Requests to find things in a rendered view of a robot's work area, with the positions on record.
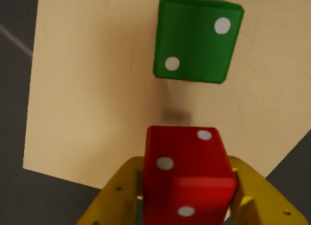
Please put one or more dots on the red die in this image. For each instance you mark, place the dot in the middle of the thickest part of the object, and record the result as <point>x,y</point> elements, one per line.
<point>187,176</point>

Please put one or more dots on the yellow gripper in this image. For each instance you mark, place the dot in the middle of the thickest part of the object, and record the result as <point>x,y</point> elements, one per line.
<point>255,201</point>

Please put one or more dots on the green die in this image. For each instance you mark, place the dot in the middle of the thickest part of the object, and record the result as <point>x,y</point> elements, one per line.
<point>195,39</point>

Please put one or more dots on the beige flat mat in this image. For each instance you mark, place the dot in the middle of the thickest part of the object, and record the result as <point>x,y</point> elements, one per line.
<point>93,93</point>

